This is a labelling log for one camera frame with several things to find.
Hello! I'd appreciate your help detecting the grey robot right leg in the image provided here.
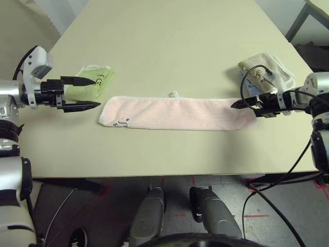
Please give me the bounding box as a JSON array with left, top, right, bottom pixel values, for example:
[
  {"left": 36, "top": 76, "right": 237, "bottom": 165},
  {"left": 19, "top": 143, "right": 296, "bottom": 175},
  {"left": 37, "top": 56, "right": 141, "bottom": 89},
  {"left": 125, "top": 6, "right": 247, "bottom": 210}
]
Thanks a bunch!
[{"left": 189, "top": 185, "right": 243, "bottom": 247}]

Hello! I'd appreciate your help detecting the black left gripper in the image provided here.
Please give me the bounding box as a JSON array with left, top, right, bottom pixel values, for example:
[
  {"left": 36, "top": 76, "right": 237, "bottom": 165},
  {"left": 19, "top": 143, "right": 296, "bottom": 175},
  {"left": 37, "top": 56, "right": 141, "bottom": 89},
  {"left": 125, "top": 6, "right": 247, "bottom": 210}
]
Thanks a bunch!
[{"left": 32, "top": 76, "right": 102, "bottom": 114}]

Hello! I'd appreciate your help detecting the grey robot left leg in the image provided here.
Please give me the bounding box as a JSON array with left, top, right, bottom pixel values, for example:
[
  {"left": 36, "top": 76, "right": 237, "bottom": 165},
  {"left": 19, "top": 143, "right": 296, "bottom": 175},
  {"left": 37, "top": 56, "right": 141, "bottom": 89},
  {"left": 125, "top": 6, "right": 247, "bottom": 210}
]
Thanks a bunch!
[{"left": 130, "top": 185, "right": 166, "bottom": 247}]

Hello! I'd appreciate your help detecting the black left camera cable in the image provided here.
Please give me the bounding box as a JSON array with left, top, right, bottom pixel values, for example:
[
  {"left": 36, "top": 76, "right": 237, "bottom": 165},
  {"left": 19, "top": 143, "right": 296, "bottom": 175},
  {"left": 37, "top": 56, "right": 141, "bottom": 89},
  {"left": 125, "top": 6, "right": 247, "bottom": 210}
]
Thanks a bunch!
[{"left": 20, "top": 156, "right": 44, "bottom": 245}]

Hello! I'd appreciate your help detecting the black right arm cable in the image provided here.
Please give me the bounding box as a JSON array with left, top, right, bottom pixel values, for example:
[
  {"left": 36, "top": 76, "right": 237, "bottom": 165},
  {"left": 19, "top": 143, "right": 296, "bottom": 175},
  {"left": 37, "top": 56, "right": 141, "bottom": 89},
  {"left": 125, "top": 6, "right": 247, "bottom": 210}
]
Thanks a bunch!
[{"left": 242, "top": 90, "right": 329, "bottom": 247}]

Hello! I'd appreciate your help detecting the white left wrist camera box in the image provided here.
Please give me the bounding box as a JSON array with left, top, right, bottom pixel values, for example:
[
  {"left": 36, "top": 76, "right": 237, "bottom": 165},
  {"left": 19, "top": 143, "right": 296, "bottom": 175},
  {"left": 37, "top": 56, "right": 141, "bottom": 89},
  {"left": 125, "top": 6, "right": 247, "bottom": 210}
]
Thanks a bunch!
[{"left": 19, "top": 45, "right": 55, "bottom": 109}]

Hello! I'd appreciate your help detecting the pink towel with white trim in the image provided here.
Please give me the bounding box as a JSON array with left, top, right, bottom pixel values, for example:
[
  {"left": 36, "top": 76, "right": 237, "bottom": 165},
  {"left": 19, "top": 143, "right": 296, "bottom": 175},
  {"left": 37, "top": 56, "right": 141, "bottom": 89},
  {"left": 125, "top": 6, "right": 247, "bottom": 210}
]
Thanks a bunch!
[{"left": 97, "top": 90, "right": 258, "bottom": 132}]

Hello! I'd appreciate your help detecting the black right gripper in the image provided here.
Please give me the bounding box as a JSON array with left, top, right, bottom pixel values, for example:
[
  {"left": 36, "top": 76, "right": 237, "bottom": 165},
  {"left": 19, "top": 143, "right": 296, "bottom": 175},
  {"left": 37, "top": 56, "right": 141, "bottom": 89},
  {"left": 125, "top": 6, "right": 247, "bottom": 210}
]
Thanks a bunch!
[{"left": 230, "top": 92, "right": 286, "bottom": 119}]

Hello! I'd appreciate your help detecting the light blue folded towel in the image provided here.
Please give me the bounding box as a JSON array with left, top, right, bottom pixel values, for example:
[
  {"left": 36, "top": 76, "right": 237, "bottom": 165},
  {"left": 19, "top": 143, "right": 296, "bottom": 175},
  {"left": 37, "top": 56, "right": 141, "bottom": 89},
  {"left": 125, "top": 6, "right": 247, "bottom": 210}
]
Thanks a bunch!
[{"left": 239, "top": 72, "right": 260, "bottom": 97}]

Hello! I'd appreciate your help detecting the beige folded towel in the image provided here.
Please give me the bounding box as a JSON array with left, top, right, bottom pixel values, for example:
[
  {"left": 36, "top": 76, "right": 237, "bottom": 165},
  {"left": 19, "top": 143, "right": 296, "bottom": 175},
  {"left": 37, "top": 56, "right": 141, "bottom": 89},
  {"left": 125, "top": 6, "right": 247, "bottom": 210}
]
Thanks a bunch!
[{"left": 237, "top": 52, "right": 296, "bottom": 95}]

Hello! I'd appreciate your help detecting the dark robot torso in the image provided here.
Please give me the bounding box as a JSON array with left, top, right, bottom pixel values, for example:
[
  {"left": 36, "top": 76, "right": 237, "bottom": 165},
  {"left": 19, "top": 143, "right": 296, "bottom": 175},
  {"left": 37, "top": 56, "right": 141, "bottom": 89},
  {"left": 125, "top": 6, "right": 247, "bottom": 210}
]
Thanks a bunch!
[{"left": 138, "top": 232, "right": 249, "bottom": 247}]

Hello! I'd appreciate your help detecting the dark bulky object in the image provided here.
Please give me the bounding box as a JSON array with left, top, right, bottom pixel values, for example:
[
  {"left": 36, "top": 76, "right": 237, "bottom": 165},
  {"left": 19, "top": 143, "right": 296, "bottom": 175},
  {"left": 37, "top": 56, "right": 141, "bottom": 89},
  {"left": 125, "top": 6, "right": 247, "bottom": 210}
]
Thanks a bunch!
[{"left": 295, "top": 41, "right": 329, "bottom": 73}]

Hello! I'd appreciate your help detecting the side table with grey legs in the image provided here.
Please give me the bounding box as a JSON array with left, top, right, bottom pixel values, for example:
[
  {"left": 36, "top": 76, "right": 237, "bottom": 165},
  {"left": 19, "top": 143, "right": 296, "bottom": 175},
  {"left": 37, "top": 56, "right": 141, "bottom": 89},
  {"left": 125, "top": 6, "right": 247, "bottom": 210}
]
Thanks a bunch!
[{"left": 285, "top": 0, "right": 329, "bottom": 43}]

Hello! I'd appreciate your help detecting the green folded towel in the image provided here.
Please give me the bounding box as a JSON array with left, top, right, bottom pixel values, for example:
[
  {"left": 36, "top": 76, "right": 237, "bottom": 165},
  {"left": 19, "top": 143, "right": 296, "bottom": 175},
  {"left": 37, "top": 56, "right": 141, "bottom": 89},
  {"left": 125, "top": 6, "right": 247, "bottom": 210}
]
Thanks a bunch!
[{"left": 63, "top": 64, "right": 116, "bottom": 101}]

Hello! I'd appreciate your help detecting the grey robot leg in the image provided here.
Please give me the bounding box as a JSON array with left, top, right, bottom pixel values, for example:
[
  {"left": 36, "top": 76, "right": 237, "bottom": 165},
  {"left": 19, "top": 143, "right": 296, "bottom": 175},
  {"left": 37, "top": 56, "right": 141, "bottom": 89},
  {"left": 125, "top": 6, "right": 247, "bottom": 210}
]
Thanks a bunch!
[
  {"left": 130, "top": 185, "right": 166, "bottom": 247},
  {"left": 189, "top": 185, "right": 243, "bottom": 247}
]

